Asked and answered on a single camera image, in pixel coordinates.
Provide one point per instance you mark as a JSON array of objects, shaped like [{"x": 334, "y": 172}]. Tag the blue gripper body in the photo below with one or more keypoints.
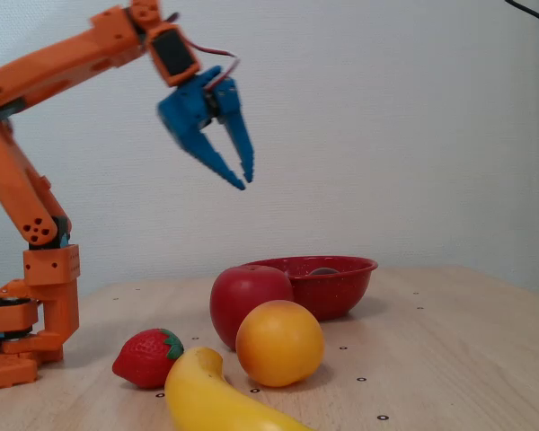
[{"x": 186, "y": 118}]

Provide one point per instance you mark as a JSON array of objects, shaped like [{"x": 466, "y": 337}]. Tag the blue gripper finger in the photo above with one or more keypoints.
[
  {"x": 235, "y": 125},
  {"x": 209, "y": 157}
]

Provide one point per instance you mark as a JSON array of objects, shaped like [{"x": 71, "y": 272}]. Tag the dark purple plum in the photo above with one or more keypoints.
[{"x": 322, "y": 271}]

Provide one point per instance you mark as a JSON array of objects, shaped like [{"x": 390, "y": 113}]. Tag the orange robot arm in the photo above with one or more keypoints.
[{"x": 49, "y": 63}]

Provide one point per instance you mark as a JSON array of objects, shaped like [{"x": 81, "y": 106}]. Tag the orange robot base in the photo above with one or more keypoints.
[{"x": 4, "y": 372}]

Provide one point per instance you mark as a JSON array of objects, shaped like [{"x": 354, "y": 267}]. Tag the red speckled bowl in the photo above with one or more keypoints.
[{"x": 332, "y": 296}]

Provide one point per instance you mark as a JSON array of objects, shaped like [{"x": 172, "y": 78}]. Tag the red apple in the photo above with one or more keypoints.
[{"x": 242, "y": 292}]

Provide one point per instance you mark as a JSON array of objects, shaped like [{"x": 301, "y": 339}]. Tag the orange yellow peach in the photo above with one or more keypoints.
[{"x": 278, "y": 343}]

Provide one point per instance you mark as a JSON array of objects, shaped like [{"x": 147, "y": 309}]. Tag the red strawberry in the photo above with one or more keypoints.
[{"x": 144, "y": 359}]

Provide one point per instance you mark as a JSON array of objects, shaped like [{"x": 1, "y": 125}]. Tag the yellow banana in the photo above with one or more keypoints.
[{"x": 202, "y": 395}]

